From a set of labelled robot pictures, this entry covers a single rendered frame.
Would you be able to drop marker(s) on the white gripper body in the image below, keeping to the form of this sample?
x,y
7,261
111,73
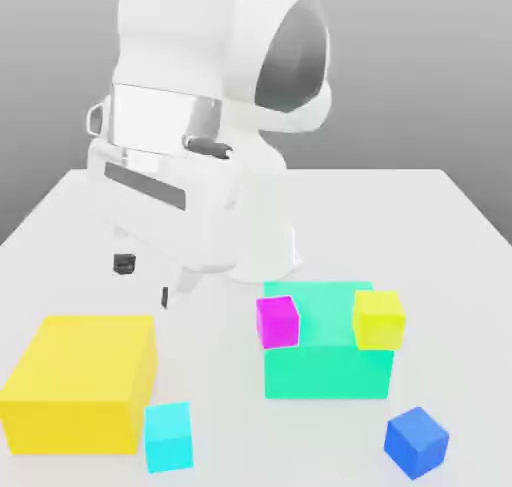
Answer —
x,y
200,223

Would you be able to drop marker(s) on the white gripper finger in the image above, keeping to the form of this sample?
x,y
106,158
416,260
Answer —
x,y
182,287
124,264

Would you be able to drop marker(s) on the small yellow cube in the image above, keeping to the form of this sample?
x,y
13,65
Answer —
x,y
378,321

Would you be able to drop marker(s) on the large green box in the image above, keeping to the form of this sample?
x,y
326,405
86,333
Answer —
x,y
328,371

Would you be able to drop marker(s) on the small cyan cube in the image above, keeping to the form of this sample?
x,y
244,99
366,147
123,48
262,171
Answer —
x,y
168,439

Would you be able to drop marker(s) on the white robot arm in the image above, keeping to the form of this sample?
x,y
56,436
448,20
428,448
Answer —
x,y
180,35

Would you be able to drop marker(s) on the small magenta cube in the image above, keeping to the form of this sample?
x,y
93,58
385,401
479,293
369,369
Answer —
x,y
278,323

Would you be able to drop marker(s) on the large yellow box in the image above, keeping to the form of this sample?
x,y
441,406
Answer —
x,y
72,375

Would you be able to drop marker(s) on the small blue cube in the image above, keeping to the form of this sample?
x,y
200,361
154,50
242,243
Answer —
x,y
416,441

